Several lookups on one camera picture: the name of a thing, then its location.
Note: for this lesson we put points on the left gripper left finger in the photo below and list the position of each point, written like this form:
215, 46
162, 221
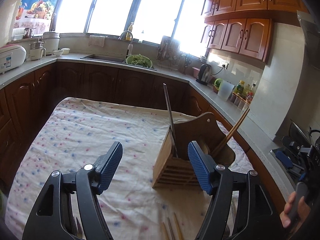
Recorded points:
52, 217

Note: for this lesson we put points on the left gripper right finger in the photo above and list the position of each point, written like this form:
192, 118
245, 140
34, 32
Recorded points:
256, 215

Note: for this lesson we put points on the wooden chopstick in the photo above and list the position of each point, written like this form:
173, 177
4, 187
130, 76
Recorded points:
179, 231
223, 143
165, 233

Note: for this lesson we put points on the black wok on stove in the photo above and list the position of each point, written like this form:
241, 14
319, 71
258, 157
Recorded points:
300, 136

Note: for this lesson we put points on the wooden utensil holder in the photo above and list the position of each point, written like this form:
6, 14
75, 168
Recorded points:
187, 158

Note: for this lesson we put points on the white floral tablecloth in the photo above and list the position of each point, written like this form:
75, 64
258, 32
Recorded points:
76, 134

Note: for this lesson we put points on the spice jar set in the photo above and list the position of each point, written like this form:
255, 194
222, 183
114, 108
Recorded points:
239, 101

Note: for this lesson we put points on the oil bottles group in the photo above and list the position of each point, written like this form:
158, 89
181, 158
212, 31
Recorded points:
245, 91

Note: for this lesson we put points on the translucent plastic pitcher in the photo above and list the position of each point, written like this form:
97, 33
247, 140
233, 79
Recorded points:
225, 90

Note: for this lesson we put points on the lower wooden cabinets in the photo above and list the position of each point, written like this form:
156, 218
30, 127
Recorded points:
27, 102

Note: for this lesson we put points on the wooden cabinets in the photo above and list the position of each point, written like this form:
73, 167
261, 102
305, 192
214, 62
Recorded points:
27, 102
245, 27

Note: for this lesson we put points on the green mug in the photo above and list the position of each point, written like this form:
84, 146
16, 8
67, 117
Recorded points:
217, 83

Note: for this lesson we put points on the black electric kettle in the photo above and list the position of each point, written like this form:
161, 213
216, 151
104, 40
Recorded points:
205, 74

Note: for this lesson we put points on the upper wooden cabinets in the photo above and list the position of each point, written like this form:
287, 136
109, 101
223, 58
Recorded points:
245, 27

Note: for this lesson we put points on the small white blender appliance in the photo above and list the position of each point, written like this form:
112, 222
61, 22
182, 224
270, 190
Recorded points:
37, 50

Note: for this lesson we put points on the white rice cooker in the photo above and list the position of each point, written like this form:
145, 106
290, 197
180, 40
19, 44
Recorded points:
11, 56

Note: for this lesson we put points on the green colander with vegetables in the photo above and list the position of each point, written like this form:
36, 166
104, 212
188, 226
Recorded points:
139, 60

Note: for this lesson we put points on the dish drying rack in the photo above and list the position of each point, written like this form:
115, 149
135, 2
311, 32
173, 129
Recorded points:
169, 52

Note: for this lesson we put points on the white dish cloth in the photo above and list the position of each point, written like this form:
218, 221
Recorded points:
96, 40

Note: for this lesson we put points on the steel pot cooker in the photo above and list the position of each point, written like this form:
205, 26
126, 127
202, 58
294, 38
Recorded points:
50, 41

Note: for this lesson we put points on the dish soap bottle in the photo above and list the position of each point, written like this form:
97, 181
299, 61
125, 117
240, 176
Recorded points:
129, 32

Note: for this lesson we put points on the fruit beach poster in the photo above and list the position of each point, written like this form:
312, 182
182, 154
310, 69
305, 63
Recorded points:
35, 15

